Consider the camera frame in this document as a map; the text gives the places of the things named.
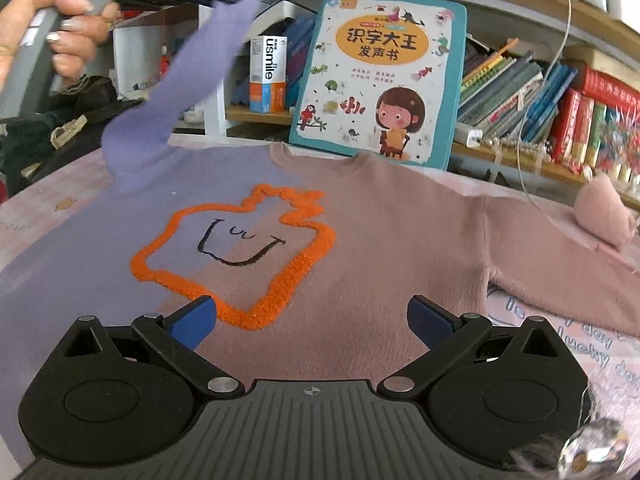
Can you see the colourful bead ornament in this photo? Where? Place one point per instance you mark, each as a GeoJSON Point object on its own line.
{"type": "Point", "coordinates": [622, 145]}

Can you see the brown leather shoe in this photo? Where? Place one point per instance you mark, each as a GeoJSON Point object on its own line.
{"type": "Point", "coordinates": [95, 97]}

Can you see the purple and pink sweater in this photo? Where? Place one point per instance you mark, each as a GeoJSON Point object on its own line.
{"type": "Point", "coordinates": [400, 240]}

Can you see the crystal bead fur charm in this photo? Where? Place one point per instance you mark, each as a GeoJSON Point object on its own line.
{"type": "Point", "coordinates": [592, 447]}

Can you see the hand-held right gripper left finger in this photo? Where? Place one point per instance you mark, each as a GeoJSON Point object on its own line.
{"type": "Point", "coordinates": [192, 325]}

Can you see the row of upright thick books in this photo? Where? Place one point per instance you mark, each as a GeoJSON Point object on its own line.
{"type": "Point", "coordinates": [580, 130]}

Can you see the black case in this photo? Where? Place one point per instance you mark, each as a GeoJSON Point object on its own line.
{"type": "Point", "coordinates": [75, 160]}

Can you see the teal children's picture book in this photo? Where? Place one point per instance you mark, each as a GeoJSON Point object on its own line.
{"type": "Point", "coordinates": [380, 60]}

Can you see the thick red book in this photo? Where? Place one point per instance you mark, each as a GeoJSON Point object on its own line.
{"type": "Point", "coordinates": [607, 85]}

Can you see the white and orange toothbrush box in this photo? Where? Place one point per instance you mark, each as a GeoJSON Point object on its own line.
{"type": "Point", "coordinates": [267, 75]}

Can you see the row of leaning thin books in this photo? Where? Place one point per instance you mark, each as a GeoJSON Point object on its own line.
{"type": "Point", "coordinates": [510, 90]}

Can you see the pink plush toy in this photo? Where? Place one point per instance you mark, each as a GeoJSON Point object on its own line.
{"type": "Point", "coordinates": [602, 210]}

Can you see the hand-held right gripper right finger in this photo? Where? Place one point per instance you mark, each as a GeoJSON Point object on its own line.
{"type": "Point", "coordinates": [430, 322]}

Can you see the dark green cloth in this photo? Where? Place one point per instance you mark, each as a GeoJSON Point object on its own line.
{"type": "Point", "coordinates": [25, 155]}

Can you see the pearl ribbon hair band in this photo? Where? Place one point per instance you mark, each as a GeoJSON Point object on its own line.
{"type": "Point", "coordinates": [520, 152]}

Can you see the white charger plug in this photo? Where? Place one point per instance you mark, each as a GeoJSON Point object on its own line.
{"type": "Point", "coordinates": [467, 135]}

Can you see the person's left hand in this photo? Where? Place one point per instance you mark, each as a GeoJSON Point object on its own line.
{"type": "Point", "coordinates": [75, 52]}

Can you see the row of blue books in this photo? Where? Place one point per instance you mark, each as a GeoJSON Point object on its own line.
{"type": "Point", "coordinates": [300, 55]}

